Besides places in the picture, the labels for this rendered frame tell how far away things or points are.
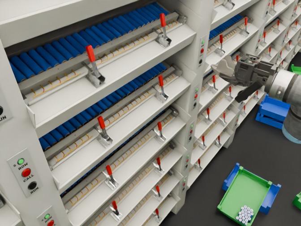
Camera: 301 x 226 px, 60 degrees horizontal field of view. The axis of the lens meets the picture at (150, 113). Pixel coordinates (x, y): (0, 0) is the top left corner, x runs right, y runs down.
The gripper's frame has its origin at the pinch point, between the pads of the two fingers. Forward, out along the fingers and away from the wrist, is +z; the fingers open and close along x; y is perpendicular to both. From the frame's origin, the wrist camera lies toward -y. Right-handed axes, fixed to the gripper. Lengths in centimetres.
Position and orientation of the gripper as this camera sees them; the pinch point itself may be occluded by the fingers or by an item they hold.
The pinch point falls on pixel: (214, 68)
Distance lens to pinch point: 95.7
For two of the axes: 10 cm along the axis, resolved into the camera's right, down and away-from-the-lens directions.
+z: -7.8, -3.9, 4.9
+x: -6.2, 4.9, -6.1
